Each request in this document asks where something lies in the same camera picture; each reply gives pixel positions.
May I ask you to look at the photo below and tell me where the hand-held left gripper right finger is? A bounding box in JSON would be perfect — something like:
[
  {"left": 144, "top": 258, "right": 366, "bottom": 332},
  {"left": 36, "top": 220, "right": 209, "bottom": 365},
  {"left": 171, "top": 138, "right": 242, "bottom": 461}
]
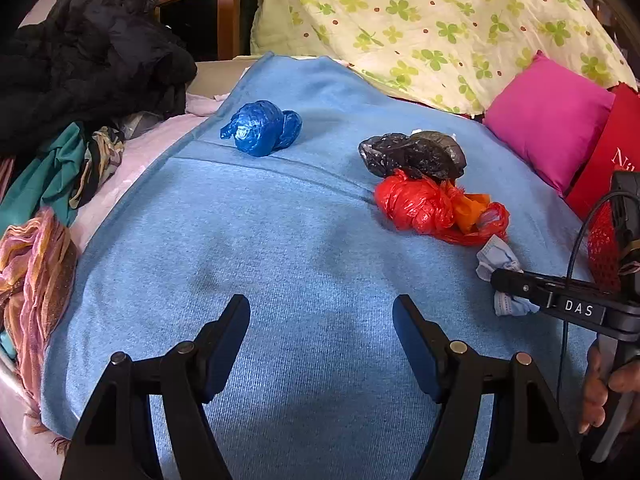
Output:
[{"left": 392, "top": 294, "right": 584, "bottom": 480}]

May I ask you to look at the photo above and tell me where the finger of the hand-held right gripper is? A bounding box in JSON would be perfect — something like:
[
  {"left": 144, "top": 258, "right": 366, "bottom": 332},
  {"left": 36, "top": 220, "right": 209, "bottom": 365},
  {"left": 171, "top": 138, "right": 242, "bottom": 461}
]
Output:
[{"left": 490, "top": 269, "right": 607, "bottom": 330}]

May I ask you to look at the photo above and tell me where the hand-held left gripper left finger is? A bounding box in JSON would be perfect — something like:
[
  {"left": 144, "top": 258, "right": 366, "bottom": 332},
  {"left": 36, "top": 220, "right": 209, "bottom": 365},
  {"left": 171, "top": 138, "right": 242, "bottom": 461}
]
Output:
[{"left": 60, "top": 294, "right": 251, "bottom": 480}]

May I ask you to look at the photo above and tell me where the blue face mask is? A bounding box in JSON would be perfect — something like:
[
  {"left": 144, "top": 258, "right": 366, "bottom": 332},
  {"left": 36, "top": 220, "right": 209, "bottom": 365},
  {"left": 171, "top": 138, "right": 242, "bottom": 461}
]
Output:
[{"left": 475, "top": 239, "right": 541, "bottom": 317}]

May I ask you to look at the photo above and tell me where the black plastic bag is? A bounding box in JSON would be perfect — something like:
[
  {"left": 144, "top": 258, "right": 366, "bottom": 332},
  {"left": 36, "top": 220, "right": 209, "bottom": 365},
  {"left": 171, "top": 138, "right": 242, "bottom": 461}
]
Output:
[{"left": 358, "top": 130, "right": 467, "bottom": 181}]

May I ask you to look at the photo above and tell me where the blue plastic bag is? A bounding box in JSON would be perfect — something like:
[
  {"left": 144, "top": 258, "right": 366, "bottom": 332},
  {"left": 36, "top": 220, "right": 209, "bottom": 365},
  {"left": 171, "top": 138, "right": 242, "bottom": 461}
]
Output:
[{"left": 220, "top": 100, "right": 304, "bottom": 157}]

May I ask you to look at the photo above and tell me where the person's right hand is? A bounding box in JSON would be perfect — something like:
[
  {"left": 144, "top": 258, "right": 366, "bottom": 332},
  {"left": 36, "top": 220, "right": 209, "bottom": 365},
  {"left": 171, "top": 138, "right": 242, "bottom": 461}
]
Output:
[{"left": 578, "top": 342, "right": 640, "bottom": 436}]

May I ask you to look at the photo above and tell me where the blue blanket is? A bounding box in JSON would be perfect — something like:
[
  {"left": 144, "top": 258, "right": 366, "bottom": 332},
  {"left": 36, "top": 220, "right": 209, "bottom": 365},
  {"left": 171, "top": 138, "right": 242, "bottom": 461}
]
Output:
[{"left": 40, "top": 52, "right": 601, "bottom": 480}]

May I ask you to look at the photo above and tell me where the red paper bag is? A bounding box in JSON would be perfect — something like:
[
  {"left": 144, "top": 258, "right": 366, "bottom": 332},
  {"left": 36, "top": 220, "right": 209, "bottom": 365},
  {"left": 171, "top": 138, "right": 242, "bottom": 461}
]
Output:
[{"left": 565, "top": 82, "right": 640, "bottom": 221}]

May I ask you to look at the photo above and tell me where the red plastic bag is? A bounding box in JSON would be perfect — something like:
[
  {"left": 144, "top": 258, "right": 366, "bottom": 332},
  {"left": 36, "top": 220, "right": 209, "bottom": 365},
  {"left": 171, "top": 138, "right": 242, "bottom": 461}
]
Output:
[{"left": 374, "top": 169, "right": 511, "bottom": 247}]

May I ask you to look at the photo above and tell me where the pink pillow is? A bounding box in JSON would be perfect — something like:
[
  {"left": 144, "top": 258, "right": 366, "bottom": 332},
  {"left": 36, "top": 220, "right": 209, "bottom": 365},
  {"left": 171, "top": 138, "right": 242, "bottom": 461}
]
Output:
[{"left": 482, "top": 51, "right": 617, "bottom": 197}]

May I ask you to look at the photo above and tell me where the pink orange scarf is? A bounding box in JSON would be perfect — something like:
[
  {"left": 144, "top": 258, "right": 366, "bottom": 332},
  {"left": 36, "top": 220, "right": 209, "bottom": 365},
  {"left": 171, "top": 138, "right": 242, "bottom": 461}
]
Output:
[{"left": 0, "top": 207, "right": 79, "bottom": 411}]

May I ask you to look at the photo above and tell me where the pink bedsheet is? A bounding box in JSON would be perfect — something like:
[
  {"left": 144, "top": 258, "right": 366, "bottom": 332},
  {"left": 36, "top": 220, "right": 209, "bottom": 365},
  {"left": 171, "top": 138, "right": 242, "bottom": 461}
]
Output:
[{"left": 0, "top": 60, "right": 251, "bottom": 467}]

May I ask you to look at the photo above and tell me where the patterned grey cloth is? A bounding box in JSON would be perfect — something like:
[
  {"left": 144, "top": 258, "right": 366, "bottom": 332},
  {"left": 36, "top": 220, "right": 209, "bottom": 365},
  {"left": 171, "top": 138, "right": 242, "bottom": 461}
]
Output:
[{"left": 70, "top": 127, "right": 125, "bottom": 209}]

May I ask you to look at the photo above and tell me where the teal cloth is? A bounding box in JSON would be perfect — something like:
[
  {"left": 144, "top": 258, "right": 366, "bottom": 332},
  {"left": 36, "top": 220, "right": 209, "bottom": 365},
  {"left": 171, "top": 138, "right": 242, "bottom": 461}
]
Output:
[{"left": 0, "top": 121, "right": 94, "bottom": 231}]

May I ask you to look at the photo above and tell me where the clover printed sheet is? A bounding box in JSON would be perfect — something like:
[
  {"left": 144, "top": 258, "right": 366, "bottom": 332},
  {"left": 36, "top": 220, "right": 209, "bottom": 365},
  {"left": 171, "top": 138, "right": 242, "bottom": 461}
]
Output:
[{"left": 250, "top": 0, "right": 639, "bottom": 117}]

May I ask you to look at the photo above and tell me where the black cloth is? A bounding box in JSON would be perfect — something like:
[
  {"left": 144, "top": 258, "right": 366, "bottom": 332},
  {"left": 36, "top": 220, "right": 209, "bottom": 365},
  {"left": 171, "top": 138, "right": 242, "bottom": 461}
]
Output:
[{"left": 0, "top": 0, "right": 199, "bottom": 157}]

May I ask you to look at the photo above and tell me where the wooden cabinet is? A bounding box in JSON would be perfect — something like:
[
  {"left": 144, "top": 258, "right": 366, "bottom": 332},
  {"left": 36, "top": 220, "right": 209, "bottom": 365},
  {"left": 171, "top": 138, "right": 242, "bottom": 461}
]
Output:
[{"left": 150, "top": 0, "right": 262, "bottom": 64}]

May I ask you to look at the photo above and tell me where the black cable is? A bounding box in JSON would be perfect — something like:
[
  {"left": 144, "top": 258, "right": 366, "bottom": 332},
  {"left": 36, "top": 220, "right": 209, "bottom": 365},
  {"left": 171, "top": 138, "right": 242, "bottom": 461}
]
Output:
[{"left": 557, "top": 192, "right": 617, "bottom": 401}]

